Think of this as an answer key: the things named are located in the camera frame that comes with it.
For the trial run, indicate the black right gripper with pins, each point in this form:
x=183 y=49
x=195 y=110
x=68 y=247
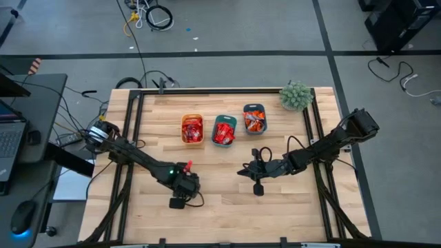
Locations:
x=268 y=168

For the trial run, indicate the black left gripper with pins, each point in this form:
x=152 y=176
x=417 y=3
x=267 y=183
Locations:
x=186 y=184

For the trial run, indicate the red KitKat candy bar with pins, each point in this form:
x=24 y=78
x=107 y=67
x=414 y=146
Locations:
x=231 y=140
x=222 y=139
x=220 y=129
x=230 y=131

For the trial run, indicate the dark teal plastic bin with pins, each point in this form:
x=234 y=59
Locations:
x=255 y=133

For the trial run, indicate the orange Reese's candy pack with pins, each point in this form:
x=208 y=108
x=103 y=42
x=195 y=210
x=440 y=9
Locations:
x=249 y=115
x=255 y=126

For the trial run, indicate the red candy packets mid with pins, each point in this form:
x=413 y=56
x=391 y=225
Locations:
x=260 y=115

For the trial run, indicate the light teal plastic bin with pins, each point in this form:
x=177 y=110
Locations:
x=224 y=118

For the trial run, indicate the yellow plastic bin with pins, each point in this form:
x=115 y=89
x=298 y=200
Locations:
x=192 y=116

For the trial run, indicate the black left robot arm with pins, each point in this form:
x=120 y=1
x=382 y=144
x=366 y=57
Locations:
x=138 y=158

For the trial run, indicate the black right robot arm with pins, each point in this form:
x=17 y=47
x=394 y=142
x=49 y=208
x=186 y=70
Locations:
x=330 y=141

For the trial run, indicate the artificial green potted plant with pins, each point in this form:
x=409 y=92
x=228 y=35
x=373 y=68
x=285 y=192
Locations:
x=296 y=96

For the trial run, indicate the black desk leg beam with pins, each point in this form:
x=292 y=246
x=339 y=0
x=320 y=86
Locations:
x=72 y=162

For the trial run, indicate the black power adapter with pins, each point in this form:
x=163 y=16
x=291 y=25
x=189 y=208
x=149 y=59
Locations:
x=69 y=139

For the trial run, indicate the black castor wheel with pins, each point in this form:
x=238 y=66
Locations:
x=51 y=231

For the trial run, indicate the small black desk device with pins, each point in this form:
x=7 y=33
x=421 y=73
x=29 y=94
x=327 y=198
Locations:
x=33 y=137

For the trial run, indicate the dark grey desk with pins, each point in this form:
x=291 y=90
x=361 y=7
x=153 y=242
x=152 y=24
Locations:
x=44 y=103

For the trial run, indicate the black computer mouse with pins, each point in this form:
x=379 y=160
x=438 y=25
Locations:
x=22 y=217

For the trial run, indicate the grey open laptop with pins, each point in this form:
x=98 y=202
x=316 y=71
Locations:
x=10 y=141

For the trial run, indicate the orange black striped marker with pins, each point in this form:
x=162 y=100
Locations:
x=34 y=66

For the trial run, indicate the small grey floor object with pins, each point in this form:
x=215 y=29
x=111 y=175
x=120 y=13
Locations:
x=437 y=100

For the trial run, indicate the black equipment cabinet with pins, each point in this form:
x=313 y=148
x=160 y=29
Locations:
x=396 y=24

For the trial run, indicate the black aluminium table frame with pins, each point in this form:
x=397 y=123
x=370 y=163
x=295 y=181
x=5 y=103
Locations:
x=224 y=91

